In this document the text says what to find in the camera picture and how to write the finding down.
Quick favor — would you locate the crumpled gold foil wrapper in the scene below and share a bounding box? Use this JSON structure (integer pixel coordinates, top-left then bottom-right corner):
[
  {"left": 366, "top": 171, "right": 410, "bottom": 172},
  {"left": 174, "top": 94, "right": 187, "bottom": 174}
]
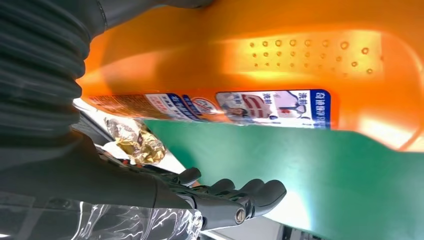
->
[{"left": 103, "top": 117, "right": 168, "bottom": 166}]

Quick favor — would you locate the green table mat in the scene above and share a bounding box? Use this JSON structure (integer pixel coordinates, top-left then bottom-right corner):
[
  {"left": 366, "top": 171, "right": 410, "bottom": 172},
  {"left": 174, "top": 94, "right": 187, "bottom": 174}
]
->
[{"left": 143, "top": 118, "right": 424, "bottom": 240}]

